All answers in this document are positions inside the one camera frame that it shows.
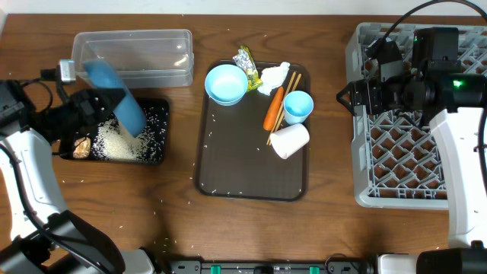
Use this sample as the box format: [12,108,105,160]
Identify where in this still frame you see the dark blue plate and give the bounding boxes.
[83,59,147,137]

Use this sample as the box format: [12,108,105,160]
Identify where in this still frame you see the light blue cup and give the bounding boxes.
[284,91,314,125]

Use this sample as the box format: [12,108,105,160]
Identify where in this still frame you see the white paper cup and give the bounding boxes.
[270,123,310,159]

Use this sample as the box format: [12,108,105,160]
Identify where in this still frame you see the light blue bowl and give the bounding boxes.
[205,64,249,107]

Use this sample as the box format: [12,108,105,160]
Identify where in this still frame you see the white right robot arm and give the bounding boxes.
[336,72,486,273]

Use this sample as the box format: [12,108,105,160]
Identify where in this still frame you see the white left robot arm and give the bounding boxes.
[1,81,161,273]

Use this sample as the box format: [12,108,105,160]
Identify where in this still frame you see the black waste tray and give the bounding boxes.
[59,98,169,165]

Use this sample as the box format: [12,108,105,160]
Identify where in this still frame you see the grey dishwasher rack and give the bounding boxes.
[345,23,486,210]

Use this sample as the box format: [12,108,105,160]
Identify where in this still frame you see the brown food scrap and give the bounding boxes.
[73,137,91,159]

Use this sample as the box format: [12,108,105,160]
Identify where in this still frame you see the pile of white rice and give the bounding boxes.
[91,119,155,161]

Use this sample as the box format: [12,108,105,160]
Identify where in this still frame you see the clear plastic container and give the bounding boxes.
[72,29,194,89]

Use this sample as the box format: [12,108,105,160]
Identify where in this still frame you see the wooden chopstick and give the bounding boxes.
[276,73,301,131]
[266,71,296,145]

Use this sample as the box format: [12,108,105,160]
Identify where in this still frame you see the crumpled white tissue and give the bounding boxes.
[257,62,291,96]

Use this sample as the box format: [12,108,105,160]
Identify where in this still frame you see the orange carrot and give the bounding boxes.
[263,87,285,131]

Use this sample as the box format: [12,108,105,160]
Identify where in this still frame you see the brown serving tray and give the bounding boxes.
[193,91,310,202]

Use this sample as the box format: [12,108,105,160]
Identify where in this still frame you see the silver yellow snack wrapper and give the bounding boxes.
[233,46,263,91]

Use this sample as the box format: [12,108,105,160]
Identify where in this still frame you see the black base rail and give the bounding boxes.
[169,256,376,274]

